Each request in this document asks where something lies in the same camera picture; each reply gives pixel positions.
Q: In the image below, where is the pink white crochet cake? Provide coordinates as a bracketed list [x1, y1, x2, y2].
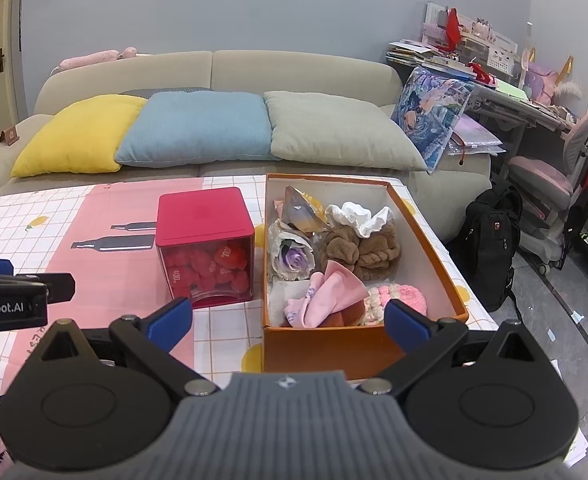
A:
[361, 282, 429, 326]

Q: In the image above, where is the brown fluffy plush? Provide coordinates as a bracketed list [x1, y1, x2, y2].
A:
[319, 221, 401, 282]

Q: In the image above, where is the pink cloth with purple print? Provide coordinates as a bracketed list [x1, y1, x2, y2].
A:
[284, 260, 367, 328]

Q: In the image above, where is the white ruffled cloth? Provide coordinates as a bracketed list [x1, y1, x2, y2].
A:
[325, 202, 393, 240]

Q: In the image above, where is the purple fabric rose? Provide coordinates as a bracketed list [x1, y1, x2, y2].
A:
[267, 220, 315, 282]

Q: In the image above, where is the yellow snack bag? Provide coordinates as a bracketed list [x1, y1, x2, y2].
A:
[274, 185, 330, 234]

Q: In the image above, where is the pink mat with bottle print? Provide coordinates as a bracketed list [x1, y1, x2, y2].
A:
[3, 176, 270, 376]

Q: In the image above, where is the checked fruit print tablecloth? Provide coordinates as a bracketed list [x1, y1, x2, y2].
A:
[0, 174, 493, 384]

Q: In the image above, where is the black backpack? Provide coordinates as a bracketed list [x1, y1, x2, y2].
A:
[446, 181, 522, 312]

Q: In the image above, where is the red lidded storage box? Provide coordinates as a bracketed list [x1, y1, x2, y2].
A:
[155, 188, 255, 309]

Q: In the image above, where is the orange cardboard box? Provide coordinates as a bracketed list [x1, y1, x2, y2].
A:
[262, 174, 472, 379]

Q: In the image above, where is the small wooden stand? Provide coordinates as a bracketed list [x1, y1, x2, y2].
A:
[0, 126, 20, 146]

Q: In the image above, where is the yellow cushion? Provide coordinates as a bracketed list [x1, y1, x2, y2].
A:
[11, 94, 146, 178]

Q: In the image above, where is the pink grey desk chair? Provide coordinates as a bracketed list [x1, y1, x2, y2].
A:
[507, 114, 588, 275]

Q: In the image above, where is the light blue cushion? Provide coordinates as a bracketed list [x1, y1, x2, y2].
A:
[115, 90, 275, 168]

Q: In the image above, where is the grey beige cushion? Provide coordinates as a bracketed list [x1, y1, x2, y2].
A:
[265, 91, 426, 171]

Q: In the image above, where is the pink plush on sofa back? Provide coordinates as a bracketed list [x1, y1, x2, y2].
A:
[51, 47, 138, 75]

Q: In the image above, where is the cluttered desk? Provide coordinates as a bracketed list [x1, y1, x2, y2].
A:
[386, 2, 578, 162]

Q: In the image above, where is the purple unicorn plush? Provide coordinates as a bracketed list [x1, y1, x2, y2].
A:
[520, 48, 583, 106]

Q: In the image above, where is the stack of books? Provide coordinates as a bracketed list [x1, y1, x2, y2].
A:
[386, 40, 439, 66]

